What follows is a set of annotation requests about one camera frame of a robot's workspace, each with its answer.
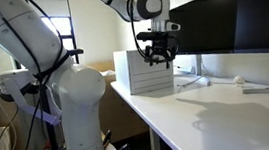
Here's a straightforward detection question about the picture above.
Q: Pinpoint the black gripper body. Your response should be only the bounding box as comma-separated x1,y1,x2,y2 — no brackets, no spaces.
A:
147,34,181,58

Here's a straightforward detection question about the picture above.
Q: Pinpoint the brown cardboard box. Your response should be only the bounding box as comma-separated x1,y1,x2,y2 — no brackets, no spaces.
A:
86,56,151,145

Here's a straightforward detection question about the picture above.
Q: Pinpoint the silver monitor stand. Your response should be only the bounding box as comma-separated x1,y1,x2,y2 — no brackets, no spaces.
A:
194,53,207,77

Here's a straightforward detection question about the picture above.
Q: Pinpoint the small white round object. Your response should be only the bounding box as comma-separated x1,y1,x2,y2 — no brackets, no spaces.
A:
232,74,246,87

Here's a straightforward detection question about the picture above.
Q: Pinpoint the black marker pen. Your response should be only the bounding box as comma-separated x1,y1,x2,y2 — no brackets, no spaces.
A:
101,130,114,147

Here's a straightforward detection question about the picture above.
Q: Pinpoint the black tripod stand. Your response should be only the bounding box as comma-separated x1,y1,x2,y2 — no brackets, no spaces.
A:
0,80,66,150

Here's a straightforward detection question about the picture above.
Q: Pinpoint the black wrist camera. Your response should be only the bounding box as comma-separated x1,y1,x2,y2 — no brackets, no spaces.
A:
135,28,172,43

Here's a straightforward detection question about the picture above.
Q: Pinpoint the white storage box with handle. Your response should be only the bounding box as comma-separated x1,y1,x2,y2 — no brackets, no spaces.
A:
112,45,178,98

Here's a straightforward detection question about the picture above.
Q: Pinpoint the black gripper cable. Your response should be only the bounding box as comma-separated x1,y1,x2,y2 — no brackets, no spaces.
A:
106,0,161,69

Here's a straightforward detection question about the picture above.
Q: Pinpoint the window with dark frame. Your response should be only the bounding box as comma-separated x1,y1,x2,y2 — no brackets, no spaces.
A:
30,0,81,69

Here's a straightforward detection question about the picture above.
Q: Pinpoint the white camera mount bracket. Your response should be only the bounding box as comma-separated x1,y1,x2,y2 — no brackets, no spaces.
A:
0,65,64,132

